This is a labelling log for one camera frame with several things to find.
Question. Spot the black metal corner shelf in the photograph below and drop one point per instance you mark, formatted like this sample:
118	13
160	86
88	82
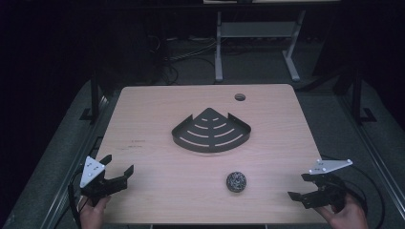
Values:
211	135

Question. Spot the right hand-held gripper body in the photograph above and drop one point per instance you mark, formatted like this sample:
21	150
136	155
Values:
329	191

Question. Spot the steel wool scrubber ball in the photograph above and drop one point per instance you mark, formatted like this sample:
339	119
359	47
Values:
236	182

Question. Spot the person's right hand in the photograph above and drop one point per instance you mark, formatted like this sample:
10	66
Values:
350	218

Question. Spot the black upright post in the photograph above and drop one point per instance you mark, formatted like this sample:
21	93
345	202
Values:
95	95
357	95

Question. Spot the person's left hand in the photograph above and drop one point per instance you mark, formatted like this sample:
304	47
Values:
92	216

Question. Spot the aluminium frame rail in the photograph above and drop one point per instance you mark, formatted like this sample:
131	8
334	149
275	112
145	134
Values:
372	143
68	178

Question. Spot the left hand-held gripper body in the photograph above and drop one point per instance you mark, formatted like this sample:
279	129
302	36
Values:
92	171

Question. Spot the grey metal stand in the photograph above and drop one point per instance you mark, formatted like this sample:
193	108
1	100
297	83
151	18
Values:
258	30

